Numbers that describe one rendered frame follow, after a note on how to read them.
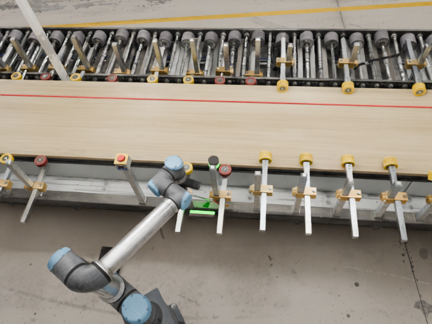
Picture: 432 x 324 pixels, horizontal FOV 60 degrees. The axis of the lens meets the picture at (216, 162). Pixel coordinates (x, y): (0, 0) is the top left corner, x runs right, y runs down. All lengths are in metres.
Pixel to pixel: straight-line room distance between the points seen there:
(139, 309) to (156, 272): 0.99
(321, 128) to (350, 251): 1.08
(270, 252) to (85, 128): 1.69
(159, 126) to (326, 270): 1.66
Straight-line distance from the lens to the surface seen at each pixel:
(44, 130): 2.95
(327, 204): 2.63
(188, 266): 3.10
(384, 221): 2.58
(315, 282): 3.08
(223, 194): 2.33
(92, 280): 1.67
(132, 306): 2.19
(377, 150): 2.59
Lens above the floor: 2.93
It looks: 57 degrees down
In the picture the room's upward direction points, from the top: 8 degrees counter-clockwise
